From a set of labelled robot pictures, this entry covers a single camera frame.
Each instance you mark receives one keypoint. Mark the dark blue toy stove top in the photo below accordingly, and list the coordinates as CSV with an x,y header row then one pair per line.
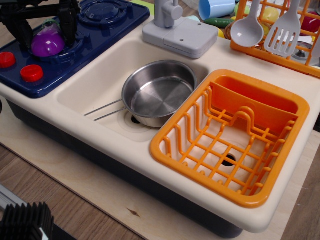
x,y
100,25

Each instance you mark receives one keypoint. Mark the purple toy eggplant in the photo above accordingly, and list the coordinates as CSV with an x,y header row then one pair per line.
x,y
49,41

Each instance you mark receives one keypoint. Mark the red stove knob left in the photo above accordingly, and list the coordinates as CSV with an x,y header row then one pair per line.
x,y
7,60

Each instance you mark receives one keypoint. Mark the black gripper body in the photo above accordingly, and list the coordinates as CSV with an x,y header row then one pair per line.
x,y
34,9

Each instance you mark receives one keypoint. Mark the yellow toy fruit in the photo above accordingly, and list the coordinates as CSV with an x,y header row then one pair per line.
x,y
271,14

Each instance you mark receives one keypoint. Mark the green toy cucumber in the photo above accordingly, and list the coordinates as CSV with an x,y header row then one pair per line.
x,y
219,22

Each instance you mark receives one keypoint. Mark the light blue plastic cup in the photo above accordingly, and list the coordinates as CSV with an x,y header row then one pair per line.
x,y
215,8

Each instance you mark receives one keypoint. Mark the grey slotted toy spatula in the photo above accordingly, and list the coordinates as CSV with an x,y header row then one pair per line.
x,y
284,34

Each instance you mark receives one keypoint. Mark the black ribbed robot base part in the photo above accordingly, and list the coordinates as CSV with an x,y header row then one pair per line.
x,y
30,222

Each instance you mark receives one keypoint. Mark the grey toy ladle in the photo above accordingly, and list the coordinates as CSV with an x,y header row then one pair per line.
x,y
248,32

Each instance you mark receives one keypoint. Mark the orange utensil rack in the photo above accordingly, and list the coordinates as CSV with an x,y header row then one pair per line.
x,y
307,49

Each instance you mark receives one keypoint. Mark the aluminium rail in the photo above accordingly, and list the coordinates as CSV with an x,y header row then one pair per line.
x,y
8,198

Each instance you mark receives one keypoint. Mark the red stove knob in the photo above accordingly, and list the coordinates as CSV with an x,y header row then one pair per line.
x,y
31,73
7,60

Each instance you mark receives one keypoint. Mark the red stove knob right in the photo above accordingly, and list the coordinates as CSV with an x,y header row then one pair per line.
x,y
31,73

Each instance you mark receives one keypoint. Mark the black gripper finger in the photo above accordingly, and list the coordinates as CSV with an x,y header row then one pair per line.
x,y
21,30
67,15

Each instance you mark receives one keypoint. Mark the orange dish drainer basket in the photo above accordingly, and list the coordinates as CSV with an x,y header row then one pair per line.
x,y
232,136

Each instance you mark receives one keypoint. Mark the red toy fruit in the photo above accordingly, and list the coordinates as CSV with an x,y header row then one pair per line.
x,y
310,23

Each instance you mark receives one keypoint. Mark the steel pan with wire handle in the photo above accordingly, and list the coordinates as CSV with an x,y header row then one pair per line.
x,y
154,92

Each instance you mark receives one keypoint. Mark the light plywood base board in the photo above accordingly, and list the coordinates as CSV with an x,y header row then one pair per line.
x,y
140,212

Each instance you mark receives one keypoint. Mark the grey toy faucet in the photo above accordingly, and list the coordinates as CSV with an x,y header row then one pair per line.
x,y
173,32

